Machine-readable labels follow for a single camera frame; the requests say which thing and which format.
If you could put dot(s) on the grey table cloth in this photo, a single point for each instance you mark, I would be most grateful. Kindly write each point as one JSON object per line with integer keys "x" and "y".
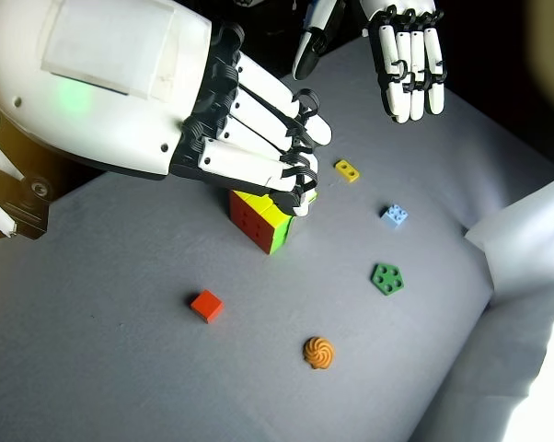
{"x": 120, "y": 368}

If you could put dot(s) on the orange swirl cookie toy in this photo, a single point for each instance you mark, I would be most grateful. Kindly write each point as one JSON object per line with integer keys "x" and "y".
{"x": 318, "y": 353}

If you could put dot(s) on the red square block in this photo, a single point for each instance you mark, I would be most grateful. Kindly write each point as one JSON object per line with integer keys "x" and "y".
{"x": 206, "y": 305}

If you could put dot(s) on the white backdrop sheet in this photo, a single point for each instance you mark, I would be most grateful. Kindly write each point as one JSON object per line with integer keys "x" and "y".
{"x": 525, "y": 276}

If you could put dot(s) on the green pentagon block with holes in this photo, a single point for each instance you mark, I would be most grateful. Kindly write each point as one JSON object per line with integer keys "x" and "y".
{"x": 387, "y": 280}

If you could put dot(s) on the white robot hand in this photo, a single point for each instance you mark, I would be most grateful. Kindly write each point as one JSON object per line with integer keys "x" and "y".
{"x": 111, "y": 92}
{"x": 403, "y": 50}

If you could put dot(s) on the yellow block with two holes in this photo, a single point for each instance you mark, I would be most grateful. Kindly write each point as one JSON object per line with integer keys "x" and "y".
{"x": 347, "y": 170}

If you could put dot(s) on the multicoloured Rubik's cube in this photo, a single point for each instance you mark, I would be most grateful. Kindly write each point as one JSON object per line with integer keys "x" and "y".
{"x": 254, "y": 221}

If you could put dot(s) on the light blue studded brick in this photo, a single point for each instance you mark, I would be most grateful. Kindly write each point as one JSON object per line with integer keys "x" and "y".
{"x": 395, "y": 217}

